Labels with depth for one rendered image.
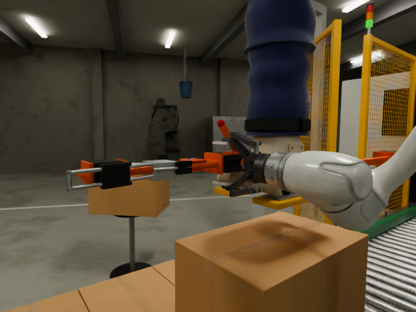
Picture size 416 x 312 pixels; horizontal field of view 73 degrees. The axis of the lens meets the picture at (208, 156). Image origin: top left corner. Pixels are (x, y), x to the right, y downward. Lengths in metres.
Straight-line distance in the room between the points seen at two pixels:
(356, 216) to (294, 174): 0.18
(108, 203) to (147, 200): 0.34
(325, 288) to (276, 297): 0.25
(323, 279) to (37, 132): 9.87
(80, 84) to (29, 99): 1.58
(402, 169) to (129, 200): 2.06
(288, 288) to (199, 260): 0.28
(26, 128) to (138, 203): 8.28
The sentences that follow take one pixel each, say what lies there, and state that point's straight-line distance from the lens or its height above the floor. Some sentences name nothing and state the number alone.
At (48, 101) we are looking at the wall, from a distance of 10.30.
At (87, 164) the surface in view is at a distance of 0.64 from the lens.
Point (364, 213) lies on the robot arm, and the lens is 0.71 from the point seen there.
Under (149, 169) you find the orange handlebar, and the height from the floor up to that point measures 1.23.
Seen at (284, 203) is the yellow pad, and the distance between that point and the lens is 0.85.
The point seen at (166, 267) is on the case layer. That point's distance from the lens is 1.75.
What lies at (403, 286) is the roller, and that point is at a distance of 1.87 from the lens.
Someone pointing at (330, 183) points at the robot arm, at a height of 1.23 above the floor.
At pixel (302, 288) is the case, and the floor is 0.89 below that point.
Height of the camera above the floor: 1.32
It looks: 5 degrees down
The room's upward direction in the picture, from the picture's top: straight up
